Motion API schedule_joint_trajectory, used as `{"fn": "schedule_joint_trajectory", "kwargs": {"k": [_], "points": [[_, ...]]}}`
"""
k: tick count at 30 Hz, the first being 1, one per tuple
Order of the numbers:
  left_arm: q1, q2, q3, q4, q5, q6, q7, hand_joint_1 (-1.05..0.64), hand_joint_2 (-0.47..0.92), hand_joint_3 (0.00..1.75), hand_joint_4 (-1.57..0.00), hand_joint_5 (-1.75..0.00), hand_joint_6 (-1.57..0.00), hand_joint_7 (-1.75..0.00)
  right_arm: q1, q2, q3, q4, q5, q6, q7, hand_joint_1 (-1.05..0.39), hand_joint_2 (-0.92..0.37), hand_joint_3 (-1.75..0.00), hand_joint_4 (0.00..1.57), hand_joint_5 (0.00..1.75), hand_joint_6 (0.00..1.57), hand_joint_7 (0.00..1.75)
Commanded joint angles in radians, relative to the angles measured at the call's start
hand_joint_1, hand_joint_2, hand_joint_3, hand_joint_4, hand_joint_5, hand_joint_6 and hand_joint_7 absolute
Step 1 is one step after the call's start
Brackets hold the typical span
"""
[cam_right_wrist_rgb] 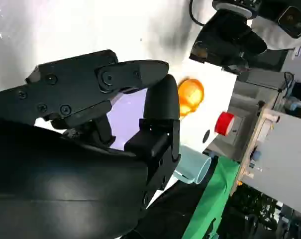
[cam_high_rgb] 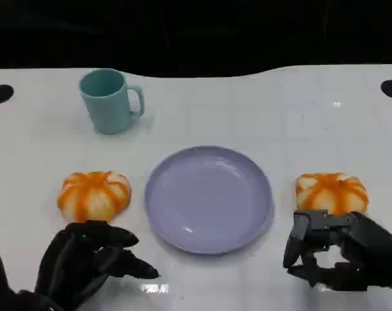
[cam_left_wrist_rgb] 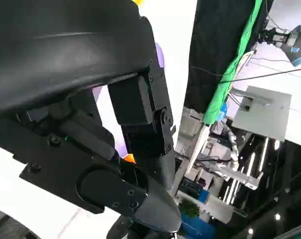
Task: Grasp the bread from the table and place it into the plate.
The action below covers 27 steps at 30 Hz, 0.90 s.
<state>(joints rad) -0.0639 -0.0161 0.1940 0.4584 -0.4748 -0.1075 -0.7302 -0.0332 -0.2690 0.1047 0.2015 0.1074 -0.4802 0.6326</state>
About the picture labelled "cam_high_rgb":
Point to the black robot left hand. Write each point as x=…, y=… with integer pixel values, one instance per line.
x=69, y=259

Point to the orange white toy bread roll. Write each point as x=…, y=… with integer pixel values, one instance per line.
x=93, y=197
x=331, y=192

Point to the pale green mug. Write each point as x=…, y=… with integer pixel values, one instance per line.
x=108, y=107

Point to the lilac plate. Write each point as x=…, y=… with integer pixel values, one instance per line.
x=208, y=201

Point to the black backdrop cloth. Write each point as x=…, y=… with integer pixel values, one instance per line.
x=195, y=32

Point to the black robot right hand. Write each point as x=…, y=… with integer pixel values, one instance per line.
x=370, y=246

